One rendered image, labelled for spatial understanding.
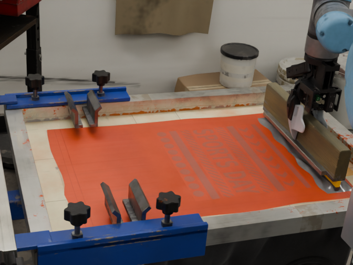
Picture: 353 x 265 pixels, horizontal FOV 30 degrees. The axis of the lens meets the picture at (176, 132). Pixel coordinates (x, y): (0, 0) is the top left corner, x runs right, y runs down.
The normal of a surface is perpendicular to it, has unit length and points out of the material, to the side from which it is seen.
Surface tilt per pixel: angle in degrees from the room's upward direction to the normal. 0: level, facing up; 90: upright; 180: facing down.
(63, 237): 0
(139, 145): 0
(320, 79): 90
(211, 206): 0
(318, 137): 89
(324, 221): 90
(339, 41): 91
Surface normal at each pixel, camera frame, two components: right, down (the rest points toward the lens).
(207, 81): 0.08, -0.88
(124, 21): -0.06, 0.48
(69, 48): 0.31, 0.47
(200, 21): -0.27, 0.40
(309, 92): -0.95, 0.08
